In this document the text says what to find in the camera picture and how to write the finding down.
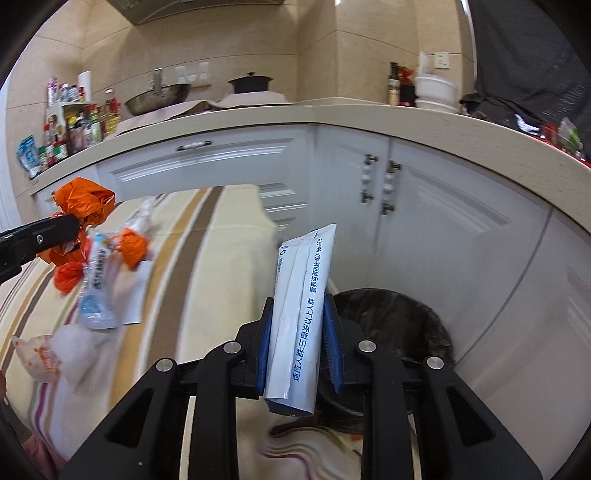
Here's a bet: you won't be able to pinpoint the crumpled clear plastic bag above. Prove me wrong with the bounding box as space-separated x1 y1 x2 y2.
122 197 155 236

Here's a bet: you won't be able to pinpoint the long white blue pouch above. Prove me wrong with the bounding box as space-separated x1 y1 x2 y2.
263 224 337 417

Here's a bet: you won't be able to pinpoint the red plastic bag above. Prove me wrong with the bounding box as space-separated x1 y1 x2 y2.
53 261 86 294

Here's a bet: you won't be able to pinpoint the narrow white paper sleeve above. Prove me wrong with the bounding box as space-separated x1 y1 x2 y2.
113 260 153 325

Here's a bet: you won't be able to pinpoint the white blue printed snack bag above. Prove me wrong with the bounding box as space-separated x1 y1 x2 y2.
78 233 117 330

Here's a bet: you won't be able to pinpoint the cabinet door handle left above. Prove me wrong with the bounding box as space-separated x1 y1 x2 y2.
361 153 379 203

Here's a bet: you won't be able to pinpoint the dark hanging cloth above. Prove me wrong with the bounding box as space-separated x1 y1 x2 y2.
461 1 590 141

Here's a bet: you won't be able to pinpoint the cabinet door handle right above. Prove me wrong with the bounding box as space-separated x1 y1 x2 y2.
381 160 402 216

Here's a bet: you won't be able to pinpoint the metal wok pan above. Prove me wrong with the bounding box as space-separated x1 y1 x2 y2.
125 68 190 116

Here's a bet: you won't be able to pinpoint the paper towel roll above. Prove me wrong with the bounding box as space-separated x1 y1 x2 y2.
77 70 92 102

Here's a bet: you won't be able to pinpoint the drawer handle centre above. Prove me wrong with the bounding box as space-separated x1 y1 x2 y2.
176 140 213 152

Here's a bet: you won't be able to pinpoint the white cabinet drawer front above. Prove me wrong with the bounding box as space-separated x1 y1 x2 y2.
97 125 311 222

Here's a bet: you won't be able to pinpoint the white stacked bowls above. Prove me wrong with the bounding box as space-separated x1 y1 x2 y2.
415 74 459 113

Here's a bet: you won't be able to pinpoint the black clay pot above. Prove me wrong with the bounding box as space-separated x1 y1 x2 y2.
228 72 273 94

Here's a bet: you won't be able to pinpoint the white double wall socket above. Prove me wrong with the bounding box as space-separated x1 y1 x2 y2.
174 62 211 88

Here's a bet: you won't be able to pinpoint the cabinet door handle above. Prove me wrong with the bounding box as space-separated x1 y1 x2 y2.
381 160 402 216
361 153 379 203

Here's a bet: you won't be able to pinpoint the dark sauce bottle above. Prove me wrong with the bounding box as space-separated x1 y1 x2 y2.
387 62 401 106

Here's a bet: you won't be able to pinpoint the black lined trash bin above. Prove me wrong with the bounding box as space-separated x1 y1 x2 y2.
315 288 455 434

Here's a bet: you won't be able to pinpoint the orange plastic bag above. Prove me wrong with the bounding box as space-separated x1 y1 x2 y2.
115 227 149 270
38 177 116 266

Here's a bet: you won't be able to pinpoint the white spice rack with bottles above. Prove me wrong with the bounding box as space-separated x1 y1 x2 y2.
43 77 115 166

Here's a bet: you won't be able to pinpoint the red basket with items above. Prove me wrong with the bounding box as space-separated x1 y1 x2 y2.
534 117 590 167

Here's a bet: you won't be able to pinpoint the clear bag orange print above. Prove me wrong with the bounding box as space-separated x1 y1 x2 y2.
11 335 60 383

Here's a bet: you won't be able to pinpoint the blue white snack packet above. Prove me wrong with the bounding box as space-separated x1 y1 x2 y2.
16 135 41 179

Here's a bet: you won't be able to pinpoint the yellow cooking oil bottle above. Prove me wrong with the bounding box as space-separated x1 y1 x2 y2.
103 88 120 136

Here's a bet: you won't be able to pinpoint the crumpled white tissue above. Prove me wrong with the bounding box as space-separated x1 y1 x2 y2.
49 324 118 397

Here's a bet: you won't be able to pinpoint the person's left hand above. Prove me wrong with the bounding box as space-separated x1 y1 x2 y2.
0 371 7 402

